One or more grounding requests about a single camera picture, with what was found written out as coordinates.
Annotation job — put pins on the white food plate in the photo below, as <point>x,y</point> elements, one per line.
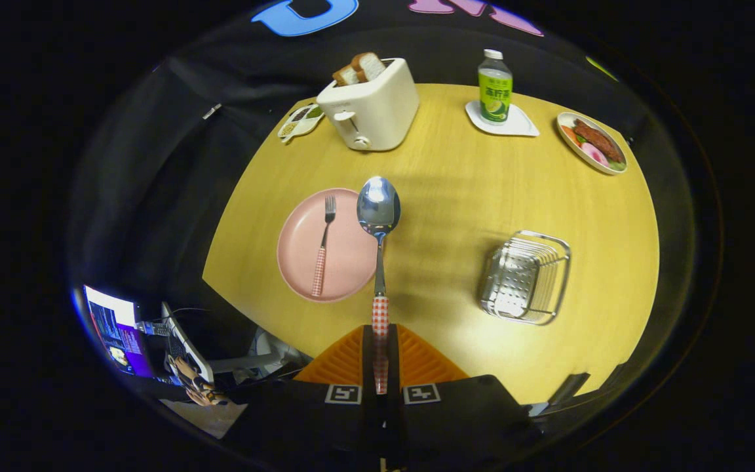
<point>571,147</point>

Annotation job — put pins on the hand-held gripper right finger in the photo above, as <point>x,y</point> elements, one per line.
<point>443,419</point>

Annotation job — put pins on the laptop screen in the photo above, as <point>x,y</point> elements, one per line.
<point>115,328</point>

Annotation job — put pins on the pink plate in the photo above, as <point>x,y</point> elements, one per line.
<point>348,255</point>

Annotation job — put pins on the black backdrop cloth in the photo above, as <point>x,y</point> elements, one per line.
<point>168,196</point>

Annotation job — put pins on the pink ham slice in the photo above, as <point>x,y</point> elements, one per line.
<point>594,155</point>

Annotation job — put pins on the orange tomato slice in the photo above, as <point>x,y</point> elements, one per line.
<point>570,134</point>

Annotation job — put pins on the white toaster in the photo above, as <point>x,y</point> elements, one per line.
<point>374,111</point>

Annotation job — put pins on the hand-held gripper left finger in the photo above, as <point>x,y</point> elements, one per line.
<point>325,419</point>

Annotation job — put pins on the metal drain basket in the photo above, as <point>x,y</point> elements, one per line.
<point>515,282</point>

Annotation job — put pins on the white divided condiment dish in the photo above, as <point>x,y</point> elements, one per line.
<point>299,123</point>

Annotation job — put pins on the silver cloth clip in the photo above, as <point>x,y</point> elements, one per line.
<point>212,111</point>

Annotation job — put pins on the white square coaster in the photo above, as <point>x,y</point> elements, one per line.
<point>522,124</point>

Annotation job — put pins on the green label drink bottle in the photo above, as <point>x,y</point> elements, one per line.
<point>495,92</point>

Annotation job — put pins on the green lettuce leaf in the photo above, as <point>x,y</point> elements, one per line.
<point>618,166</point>

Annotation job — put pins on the toast bread slice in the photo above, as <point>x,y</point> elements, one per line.
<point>346,76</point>
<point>371,65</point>

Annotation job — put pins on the brown meat piece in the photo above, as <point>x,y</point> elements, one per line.
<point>597,139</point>

